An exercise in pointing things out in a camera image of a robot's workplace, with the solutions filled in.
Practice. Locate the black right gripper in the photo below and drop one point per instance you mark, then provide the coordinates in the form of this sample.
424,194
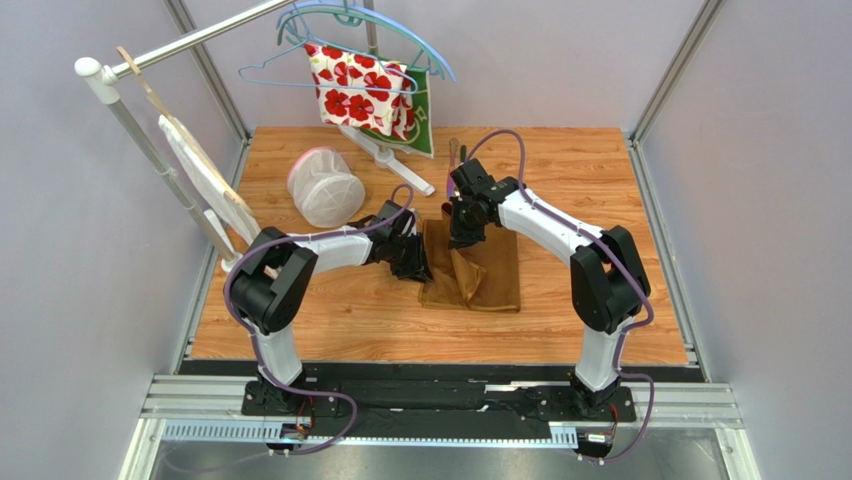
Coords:
462,229

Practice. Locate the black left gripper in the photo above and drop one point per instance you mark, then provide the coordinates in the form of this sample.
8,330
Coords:
418,268

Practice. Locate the brown cloth napkin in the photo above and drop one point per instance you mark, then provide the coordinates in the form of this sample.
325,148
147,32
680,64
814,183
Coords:
484,277

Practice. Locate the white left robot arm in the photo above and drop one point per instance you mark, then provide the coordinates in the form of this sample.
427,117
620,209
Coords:
266,289

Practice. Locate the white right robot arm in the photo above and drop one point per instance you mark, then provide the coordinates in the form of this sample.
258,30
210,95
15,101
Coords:
608,282

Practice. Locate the green patterned cloth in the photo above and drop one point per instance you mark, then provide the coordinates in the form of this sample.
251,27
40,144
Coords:
420,140

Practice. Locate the white mesh laundry basket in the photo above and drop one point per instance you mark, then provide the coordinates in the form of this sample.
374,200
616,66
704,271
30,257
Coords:
323,188

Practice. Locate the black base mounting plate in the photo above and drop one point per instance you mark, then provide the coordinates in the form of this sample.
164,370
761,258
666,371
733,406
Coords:
337,391

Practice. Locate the red floral cloth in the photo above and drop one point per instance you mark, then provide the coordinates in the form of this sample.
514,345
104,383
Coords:
390,116

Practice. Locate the blue plastic hanger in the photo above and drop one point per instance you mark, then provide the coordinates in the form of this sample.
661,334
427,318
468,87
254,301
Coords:
393,30

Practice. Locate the wooden hanger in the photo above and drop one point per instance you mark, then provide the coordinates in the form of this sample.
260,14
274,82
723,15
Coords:
152,96

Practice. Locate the white mesh garment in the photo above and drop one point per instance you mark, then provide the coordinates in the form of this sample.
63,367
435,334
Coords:
221,197

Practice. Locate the teal plastic hanger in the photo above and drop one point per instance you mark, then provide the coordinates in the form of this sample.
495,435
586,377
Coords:
333,13

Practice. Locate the white clothes rack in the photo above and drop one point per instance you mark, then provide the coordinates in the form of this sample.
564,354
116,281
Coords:
102,80

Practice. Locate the purple handled knife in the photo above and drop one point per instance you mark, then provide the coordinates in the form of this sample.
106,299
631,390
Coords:
453,157

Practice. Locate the aluminium frame rail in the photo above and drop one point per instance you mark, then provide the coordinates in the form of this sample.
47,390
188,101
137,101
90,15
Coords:
197,408

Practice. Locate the light blue wire hanger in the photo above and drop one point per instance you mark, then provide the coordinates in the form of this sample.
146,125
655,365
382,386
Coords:
334,66

